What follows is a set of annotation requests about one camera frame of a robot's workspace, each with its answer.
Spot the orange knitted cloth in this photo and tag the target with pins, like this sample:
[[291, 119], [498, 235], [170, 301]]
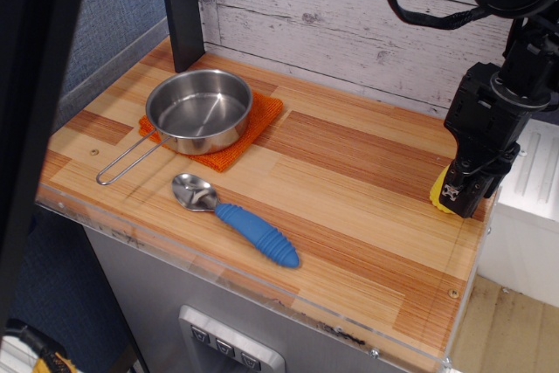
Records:
[[264, 111]]

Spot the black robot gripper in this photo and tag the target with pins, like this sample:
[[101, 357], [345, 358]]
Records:
[[486, 120]]

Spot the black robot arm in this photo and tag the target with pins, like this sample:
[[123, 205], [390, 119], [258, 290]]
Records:
[[530, 66]]

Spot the blue handled metal spoon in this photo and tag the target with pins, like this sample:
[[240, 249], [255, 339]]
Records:
[[195, 194]]

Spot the clear acrylic table guard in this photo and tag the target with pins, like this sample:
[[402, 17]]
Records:
[[384, 277]]

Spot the stainless steel pot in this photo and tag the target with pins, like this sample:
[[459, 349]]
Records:
[[194, 113]]

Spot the white aluminium side block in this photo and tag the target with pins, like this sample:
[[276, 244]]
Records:
[[532, 183]]

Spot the yellow plastic corn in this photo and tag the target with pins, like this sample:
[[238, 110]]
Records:
[[436, 190]]

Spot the yellow black object bottom left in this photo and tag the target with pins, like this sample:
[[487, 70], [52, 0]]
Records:
[[52, 356]]

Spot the silver button control panel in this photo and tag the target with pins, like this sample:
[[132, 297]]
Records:
[[216, 347]]

